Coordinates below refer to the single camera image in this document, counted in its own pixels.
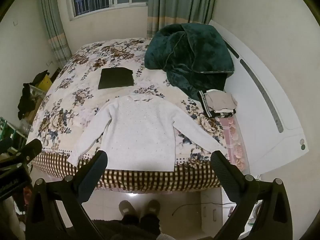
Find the white knit sweater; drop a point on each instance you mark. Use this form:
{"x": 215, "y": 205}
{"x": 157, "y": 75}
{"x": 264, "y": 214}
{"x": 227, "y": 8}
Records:
{"x": 140, "y": 135}

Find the black folded garment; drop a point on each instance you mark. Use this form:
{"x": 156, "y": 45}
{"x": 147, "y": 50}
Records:
{"x": 116, "y": 78}

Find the small black cloth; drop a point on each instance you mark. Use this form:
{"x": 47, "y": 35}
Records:
{"x": 41, "y": 76}

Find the wall socket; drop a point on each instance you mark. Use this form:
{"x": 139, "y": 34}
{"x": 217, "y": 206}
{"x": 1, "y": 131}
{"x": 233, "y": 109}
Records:
{"x": 50, "y": 63}

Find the dark green plush blanket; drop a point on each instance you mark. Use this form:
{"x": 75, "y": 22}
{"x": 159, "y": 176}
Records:
{"x": 195, "y": 55}

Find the floral bedspread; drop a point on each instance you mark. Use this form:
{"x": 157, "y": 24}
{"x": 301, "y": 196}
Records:
{"x": 75, "y": 100}

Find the narrow green curtain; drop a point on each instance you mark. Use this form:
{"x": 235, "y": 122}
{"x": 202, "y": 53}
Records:
{"x": 55, "y": 30}

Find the black hanging garment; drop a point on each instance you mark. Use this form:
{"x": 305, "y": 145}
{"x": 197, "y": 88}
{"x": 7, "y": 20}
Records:
{"x": 26, "y": 98}

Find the person's dark fleece jacket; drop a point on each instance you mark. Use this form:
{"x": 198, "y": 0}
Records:
{"x": 112, "y": 231}

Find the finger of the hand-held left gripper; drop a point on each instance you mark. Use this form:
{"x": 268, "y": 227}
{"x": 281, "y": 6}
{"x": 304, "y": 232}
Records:
{"x": 5, "y": 143}
{"x": 32, "y": 150}

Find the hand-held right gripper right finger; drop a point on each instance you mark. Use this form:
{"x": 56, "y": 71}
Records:
{"x": 225, "y": 176}

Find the stack of folded clothes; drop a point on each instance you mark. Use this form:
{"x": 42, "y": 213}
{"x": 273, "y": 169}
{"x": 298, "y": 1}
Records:
{"x": 210, "y": 111}

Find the white nightstand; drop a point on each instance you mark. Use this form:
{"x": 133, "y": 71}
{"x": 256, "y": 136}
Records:
{"x": 212, "y": 205}

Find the white headboard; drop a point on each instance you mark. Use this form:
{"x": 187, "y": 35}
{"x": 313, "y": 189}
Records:
{"x": 250, "y": 120}

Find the wide green curtain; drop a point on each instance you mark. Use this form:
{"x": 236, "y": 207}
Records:
{"x": 180, "y": 2}

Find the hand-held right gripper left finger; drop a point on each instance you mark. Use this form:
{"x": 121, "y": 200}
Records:
{"x": 92, "y": 176}

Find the pink floral sheet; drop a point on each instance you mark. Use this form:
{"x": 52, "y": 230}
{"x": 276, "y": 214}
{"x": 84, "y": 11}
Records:
{"x": 235, "y": 142}

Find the grey slipper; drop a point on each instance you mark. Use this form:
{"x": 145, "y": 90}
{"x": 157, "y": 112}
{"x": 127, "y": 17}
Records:
{"x": 151, "y": 206}
{"x": 126, "y": 207}

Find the white rack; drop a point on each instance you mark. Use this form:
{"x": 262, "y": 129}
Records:
{"x": 37, "y": 91}

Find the yellow box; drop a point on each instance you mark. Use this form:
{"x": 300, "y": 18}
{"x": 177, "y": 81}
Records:
{"x": 45, "y": 84}

